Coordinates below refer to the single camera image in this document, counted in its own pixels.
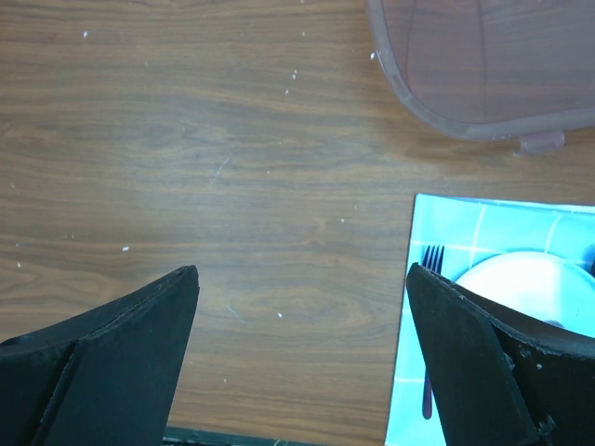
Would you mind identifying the purple plastic fork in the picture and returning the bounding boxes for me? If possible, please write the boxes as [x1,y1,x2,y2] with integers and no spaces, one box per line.
[422,245,444,420]

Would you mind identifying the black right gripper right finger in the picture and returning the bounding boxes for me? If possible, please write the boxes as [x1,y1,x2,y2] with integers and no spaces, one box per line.
[406,264,594,445]

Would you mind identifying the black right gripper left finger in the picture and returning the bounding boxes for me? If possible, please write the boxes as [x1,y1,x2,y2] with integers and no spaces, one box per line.
[1,266,199,445]

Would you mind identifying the pale yellow plate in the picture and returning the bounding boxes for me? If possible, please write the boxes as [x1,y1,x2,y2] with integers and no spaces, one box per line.
[456,252,594,337]

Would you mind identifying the blue tiled placemat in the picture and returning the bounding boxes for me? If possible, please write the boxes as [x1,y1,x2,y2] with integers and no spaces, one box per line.
[385,194,594,445]

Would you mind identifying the clear pink plastic bowl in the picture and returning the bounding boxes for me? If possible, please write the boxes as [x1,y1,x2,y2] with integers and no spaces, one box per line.
[366,0,594,152]

